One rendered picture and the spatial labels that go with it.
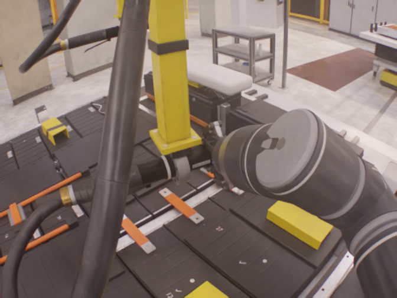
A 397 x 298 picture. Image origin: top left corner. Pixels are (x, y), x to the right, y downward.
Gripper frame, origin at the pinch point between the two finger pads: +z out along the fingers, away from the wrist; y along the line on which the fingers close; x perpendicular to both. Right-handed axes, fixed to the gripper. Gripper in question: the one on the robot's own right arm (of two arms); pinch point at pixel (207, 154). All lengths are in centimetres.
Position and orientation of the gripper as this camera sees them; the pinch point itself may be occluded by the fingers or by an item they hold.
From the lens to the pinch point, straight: 66.6
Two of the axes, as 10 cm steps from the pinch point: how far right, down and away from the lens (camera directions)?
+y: 2.5, 9.6, 1.1
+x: 9.0, -2.7, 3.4
